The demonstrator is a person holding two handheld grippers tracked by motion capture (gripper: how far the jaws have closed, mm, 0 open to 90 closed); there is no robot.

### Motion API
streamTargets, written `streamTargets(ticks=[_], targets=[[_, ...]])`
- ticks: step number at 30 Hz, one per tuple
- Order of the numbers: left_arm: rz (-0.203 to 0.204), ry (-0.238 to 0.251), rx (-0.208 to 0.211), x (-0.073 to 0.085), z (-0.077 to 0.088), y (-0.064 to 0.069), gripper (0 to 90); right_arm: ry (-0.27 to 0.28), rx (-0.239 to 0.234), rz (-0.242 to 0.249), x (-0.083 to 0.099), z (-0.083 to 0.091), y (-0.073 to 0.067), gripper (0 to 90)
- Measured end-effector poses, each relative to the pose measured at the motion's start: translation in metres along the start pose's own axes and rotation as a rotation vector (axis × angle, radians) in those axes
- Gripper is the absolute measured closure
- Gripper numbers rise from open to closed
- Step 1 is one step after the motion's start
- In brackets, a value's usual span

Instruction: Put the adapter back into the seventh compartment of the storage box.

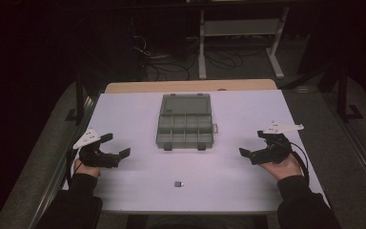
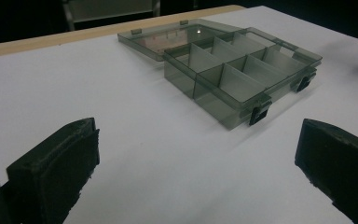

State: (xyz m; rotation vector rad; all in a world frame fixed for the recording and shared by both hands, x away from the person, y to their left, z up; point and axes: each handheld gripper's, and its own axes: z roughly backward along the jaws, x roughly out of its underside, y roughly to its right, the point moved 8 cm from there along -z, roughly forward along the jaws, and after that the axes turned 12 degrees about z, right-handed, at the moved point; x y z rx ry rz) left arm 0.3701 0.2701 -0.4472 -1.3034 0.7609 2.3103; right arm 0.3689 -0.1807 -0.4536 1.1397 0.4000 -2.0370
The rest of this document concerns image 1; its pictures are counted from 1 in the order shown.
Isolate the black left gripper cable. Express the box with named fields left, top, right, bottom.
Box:
left=65, top=147, right=84, bottom=187

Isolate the grey plastic organizer box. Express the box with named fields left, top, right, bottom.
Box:
left=154, top=93, right=219, bottom=152

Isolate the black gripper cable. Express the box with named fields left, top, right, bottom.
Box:
left=65, top=147, right=84, bottom=187
left=288, top=140, right=311, bottom=187

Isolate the person's left hand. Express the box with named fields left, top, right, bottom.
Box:
left=72, top=158, right=102, bottom=178

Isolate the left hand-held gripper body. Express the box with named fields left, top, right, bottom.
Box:
left=72, top=128, right=121, bottom=169

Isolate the tangle of floor cables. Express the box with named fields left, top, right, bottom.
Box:
left=132, top=33, right=247, bottom=82

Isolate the person's right hand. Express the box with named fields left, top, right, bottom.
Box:
left=259, top=154, right=303, bottom=182

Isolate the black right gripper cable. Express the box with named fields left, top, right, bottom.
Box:
left=288, top=140, right=311, bottom=187

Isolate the white metal desk frame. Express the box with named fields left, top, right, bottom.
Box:
left=197, top=5, right=291, bottom=80

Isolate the black metal stand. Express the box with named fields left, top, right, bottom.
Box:
left=335, top=61, right=364, bottom=123

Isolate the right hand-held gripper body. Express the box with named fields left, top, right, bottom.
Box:
left=250, top=120, right=305, bottom=166

